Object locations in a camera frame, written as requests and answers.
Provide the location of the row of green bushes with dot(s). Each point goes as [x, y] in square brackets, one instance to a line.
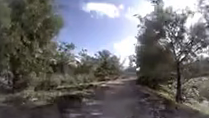
[92, 66]

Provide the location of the dark dirt path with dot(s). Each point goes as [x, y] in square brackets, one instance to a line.
[114, 102]

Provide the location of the dense dark green tree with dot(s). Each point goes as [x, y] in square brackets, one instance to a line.
[152, 56]

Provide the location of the dry grass verge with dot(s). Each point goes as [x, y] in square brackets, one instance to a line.
[41, 93]

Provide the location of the thin-trunked tree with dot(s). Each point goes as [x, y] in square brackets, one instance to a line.
[179, 81]

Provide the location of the large green tree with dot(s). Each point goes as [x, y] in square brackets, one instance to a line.
[23, 35]

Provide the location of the grass verge with scrub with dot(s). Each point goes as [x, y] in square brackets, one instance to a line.
[198, 95]

